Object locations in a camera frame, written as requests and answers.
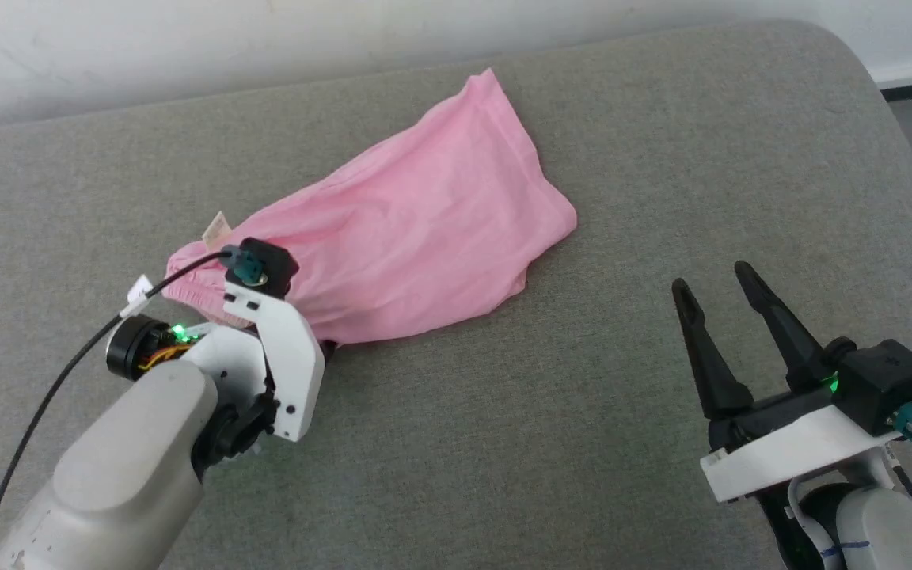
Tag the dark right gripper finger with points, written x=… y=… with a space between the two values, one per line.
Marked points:
x=713 y=372
x=796 y=348

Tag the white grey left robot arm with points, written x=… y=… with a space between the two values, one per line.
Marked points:
x=123 y=475

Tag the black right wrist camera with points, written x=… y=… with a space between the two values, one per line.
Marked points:
x=883 y=384

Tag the grey fabric sofa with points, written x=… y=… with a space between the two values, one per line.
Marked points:
x=583 y=396

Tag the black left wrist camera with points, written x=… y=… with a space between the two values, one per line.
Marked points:
x=270 y=261

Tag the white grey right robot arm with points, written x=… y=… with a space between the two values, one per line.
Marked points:
x=875 y=530

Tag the pink cloth garment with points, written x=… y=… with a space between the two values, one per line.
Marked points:
x=424 y=222

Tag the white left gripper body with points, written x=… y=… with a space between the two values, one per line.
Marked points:
x=294 y=364

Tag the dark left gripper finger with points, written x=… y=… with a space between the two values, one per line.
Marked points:
x=328 y=347

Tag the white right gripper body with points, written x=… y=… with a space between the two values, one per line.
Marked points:
x=780 y=455

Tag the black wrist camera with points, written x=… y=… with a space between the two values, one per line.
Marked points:
x=883 y=384
x=270 y=261

